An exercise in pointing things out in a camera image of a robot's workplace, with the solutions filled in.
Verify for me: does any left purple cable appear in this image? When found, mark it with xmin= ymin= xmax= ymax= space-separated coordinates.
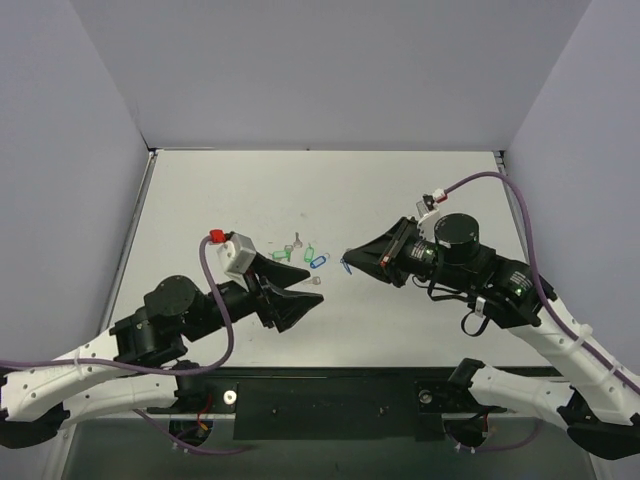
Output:
xmin=0 ymin=229 xmax=251 ymax=456

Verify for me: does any blue key tag upper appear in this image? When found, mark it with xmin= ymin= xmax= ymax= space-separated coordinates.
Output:
xmin=309 ymin=255 xmax=327 ymax=269

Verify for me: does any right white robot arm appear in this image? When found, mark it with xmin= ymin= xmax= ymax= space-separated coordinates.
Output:
xmin=344 ymin=213 xmax=639 ymax=460

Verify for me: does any green key tag left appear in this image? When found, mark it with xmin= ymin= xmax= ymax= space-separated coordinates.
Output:
xmin=270 ymin=244 xmax=294 ymax=262

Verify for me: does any loose silver key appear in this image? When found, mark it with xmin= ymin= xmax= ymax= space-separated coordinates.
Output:
xmin=302 ymin=276 xmax=321 ymax=286

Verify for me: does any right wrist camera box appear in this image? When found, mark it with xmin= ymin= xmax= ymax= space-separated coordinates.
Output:
xmin=416 ymin=189 xmax=447 ymax=240

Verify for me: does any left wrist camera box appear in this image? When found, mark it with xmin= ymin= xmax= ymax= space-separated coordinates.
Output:
xmin=216 ymin=233 xmax=257 ymax=282

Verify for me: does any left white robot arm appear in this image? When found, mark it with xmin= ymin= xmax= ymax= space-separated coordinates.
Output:
xmin=1 ymin=256 xmax=323 ymax=449

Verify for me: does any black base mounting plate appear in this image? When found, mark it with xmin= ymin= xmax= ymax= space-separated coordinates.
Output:
xmin=149 ymin=367 xmax=490 ymax=441

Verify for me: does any silver key top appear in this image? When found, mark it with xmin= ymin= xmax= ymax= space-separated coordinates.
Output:
xmin=293 ymin=232 xmax=304 ymax=249

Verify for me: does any blue key tag with ring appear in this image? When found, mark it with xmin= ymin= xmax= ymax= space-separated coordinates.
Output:
xmin=340 ymin=257 xmax=353 ymax=275

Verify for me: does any green key tag right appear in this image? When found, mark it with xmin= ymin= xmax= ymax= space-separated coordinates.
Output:
xmin=303 ymin=244 xmax=315 ymax=263

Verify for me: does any green key tag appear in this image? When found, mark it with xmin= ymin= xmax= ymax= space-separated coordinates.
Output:
xmin=303 ymin=244 xmax=315 ymax=263
xmin=270 ymin=244 xmax=294 ymax=262

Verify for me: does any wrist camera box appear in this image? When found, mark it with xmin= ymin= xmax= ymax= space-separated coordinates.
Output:
xmin=416 ymin=189 xmax=447 ymax=240
xmin=216 ymin=233 xmax=257 ymax=282

